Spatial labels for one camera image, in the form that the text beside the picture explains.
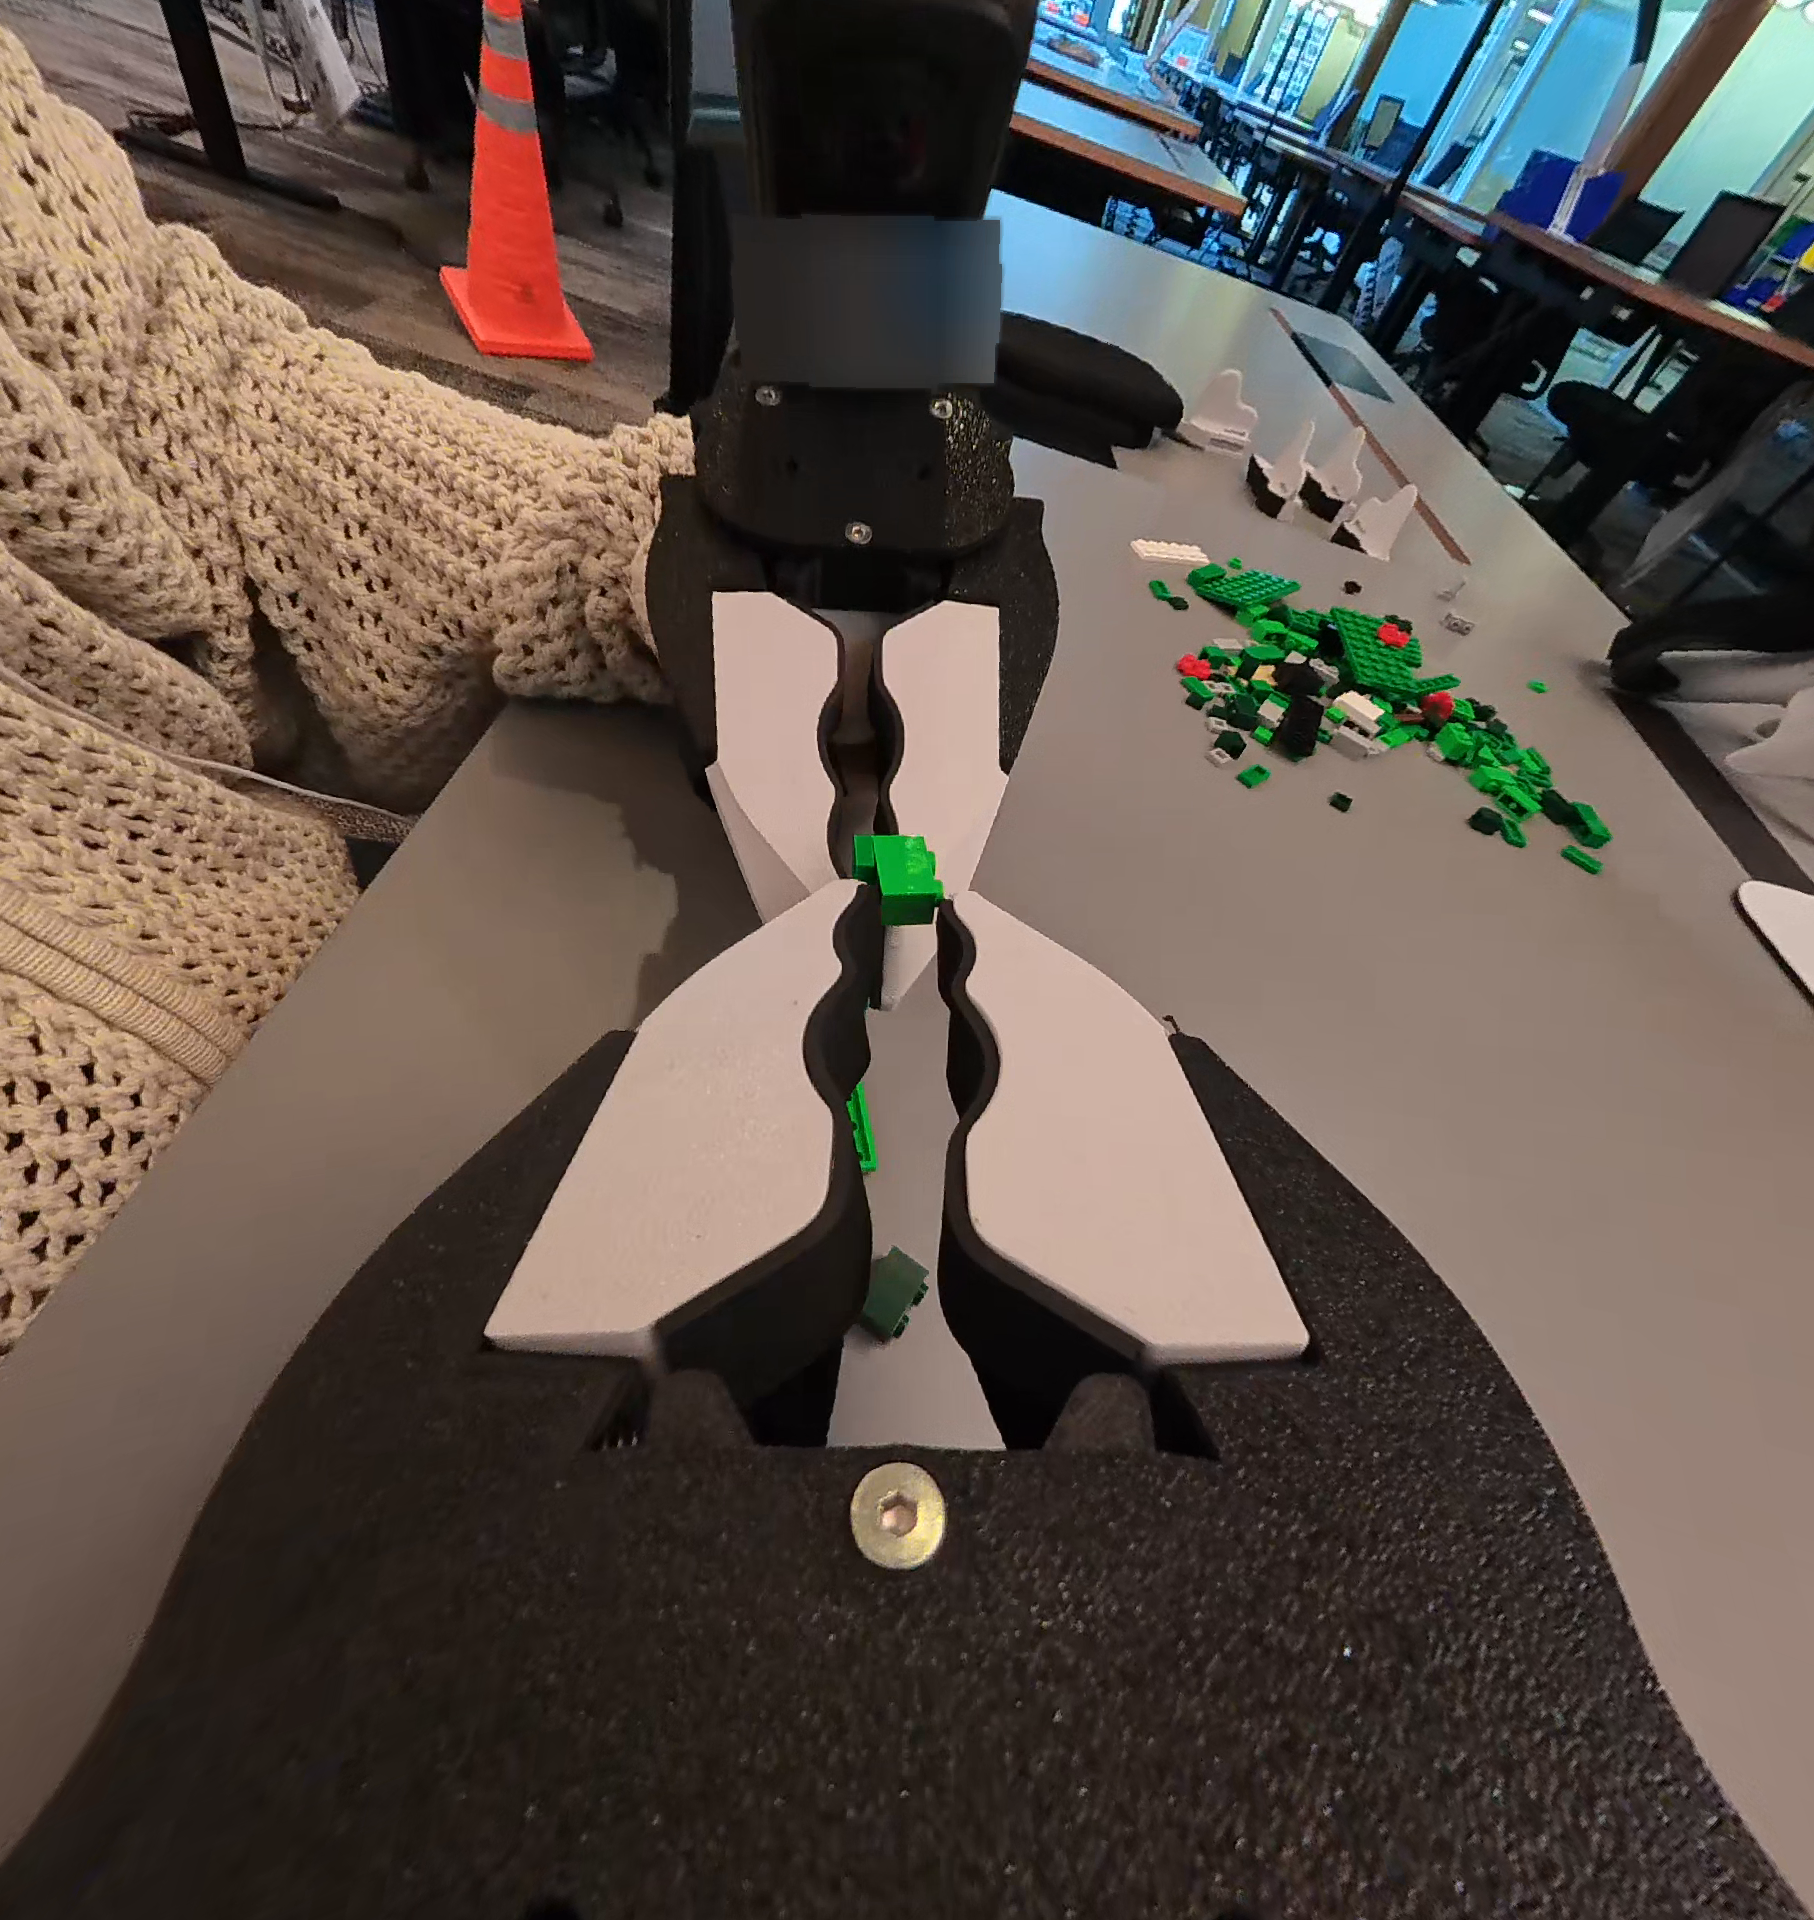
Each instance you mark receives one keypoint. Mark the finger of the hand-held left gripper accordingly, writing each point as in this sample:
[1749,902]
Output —
[765,720]
[952,720]

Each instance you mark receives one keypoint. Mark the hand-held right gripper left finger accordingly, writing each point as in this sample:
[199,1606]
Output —
[697,1171]

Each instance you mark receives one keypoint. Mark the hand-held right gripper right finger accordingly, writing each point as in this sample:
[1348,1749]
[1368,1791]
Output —
[1116,1185]

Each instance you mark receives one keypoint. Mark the small green lego bracket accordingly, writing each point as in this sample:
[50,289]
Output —
[899,879]

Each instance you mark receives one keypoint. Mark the person's left forearm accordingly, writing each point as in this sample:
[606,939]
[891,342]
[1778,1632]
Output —
[399,495]

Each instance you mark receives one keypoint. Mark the small dark green lego piece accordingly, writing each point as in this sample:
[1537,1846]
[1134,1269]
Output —
[895,1290]

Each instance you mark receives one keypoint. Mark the white flat lego plate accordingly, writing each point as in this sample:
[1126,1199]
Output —
[1169,550]

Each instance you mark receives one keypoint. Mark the pile of loose lego pieces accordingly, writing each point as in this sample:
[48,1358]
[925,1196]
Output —
[1343,660]

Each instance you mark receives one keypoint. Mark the orange traffic cone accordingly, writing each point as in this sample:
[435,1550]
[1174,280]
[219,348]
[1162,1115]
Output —
[515,226]

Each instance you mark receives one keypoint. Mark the row of office desks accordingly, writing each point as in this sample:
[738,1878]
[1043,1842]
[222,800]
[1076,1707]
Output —
[1116,151]

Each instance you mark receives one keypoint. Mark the dark rectangular mat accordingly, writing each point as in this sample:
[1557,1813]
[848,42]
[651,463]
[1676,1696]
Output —
[1343,365]

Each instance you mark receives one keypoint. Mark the thin wooden strip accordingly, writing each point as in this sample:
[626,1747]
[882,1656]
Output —
[1395,464]

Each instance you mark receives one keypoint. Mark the person's torso in knit sweater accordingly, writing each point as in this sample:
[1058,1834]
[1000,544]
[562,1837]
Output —
[68,977]

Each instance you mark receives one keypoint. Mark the blue box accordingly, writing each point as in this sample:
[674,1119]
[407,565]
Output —
[1561,195]

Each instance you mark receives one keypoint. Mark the white plastic stand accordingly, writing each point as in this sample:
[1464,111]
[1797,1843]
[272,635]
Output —
[1807,750]

